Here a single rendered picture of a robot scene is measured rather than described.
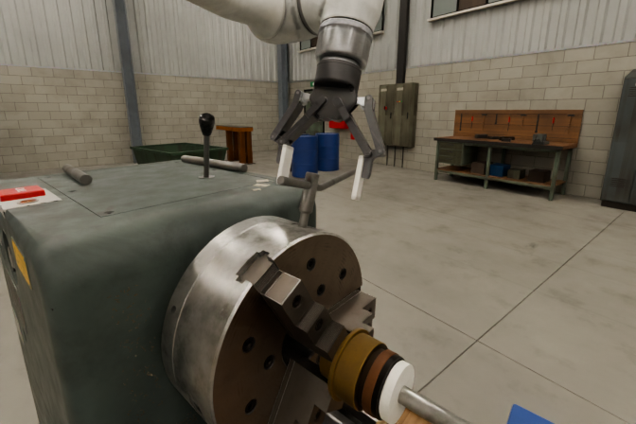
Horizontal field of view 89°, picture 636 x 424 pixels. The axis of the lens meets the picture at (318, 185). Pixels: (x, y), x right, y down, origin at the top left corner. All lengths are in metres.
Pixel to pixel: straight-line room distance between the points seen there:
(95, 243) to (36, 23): 10.18
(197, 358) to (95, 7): 10.52
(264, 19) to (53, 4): 10.12
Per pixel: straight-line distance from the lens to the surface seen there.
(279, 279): 0.42
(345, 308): 0.56
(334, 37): 0.55
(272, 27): 0.64
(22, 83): 10.40
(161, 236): 0.52
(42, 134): 10.39
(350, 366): 0.45
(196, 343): 0.46
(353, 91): 0.54
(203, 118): 0.70
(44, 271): 0.50
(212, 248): 0.49
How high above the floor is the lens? 1.41
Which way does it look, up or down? 13 degrees down
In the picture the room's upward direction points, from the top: straight up
